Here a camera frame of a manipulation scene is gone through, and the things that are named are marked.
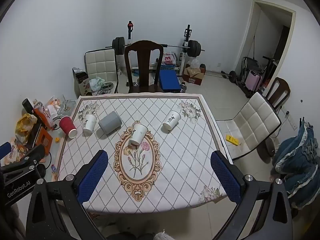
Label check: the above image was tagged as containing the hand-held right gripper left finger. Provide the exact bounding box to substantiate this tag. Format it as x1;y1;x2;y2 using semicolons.
25;149;109;240

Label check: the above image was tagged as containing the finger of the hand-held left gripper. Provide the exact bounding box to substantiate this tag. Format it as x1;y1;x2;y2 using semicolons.
1;145;46;174
0;142;12;161

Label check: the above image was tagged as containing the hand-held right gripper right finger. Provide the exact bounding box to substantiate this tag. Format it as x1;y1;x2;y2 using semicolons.
211;151;293;240

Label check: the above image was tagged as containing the white paper cup black print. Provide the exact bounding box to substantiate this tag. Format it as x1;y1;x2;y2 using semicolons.
162;110;181;131
82;114;97;134
128;123;148;146

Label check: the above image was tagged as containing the red paper cup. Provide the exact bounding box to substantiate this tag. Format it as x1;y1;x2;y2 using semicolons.
59;116;78;138

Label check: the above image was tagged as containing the grey cup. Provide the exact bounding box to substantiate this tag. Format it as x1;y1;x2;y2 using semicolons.
98;111;122;133

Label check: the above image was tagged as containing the orange box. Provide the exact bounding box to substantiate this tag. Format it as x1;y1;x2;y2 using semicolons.
31;107;53;150

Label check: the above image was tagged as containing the yellow plastic bag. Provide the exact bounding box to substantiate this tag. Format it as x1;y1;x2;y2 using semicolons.
15;113;38;140

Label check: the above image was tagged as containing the yellow tool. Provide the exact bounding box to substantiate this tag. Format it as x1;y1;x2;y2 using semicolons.
225;135;242;146

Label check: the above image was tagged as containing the black bottle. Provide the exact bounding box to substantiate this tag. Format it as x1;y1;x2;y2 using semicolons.
22;98;35;114

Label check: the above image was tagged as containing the floral printed tablecloth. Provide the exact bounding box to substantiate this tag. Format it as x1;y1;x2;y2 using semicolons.
57;93;234;214

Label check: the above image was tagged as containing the orange snack packet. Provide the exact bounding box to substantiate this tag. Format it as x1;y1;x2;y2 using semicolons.
44;96;62;113

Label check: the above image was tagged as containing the glass ashtray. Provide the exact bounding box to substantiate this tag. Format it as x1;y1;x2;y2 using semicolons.
58;100;76;117

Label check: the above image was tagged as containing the white padded chair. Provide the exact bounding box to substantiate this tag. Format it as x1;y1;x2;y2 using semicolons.
216;92;282;161
84;49;119;95

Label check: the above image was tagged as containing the blue denim cloth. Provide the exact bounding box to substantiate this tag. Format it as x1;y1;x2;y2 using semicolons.
272;117;320;209

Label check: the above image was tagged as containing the white power strip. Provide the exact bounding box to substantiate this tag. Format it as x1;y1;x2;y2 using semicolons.
284;111;298;130

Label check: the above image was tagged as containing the printed gift box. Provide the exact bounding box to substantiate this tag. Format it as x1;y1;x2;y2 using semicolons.
72;67;90;96

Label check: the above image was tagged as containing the crumpled pale plastic bag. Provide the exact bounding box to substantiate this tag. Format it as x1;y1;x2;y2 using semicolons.
89;77;103;92

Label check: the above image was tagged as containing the pink suitcase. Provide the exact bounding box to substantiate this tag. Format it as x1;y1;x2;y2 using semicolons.
245;70;263;95

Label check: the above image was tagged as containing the small black barbell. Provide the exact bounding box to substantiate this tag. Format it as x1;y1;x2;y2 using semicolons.
220;70;238;83

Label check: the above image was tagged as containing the dark wooden chair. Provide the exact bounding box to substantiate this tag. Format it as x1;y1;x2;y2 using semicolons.
124;40;164;94
264;77;291;113

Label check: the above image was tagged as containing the brown cardboard box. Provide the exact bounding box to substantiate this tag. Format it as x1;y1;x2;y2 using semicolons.
183;64;206;86

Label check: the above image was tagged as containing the blue bench pad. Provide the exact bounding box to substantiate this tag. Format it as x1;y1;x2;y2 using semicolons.
158;69;181;93

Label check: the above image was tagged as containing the black folding cart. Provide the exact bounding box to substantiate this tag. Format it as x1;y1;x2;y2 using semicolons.
241;56;260;85

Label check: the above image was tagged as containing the clear plastic bag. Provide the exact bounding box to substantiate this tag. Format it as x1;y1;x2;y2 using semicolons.
187;57;201;70

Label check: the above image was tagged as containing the black scooter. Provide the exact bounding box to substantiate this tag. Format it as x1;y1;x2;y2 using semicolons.
261;56;278;80

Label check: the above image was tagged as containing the white plastic bag red print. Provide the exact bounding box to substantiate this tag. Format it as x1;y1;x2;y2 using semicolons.
161;52;177;67

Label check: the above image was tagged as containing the black barbell with plates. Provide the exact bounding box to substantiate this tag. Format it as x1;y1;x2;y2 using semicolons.
105;37;202;58

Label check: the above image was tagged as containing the white weight rack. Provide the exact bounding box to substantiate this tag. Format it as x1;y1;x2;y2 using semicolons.
126;21;193;72

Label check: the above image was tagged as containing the white door frame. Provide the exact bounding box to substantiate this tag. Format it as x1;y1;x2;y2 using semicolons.
241;0;297;85

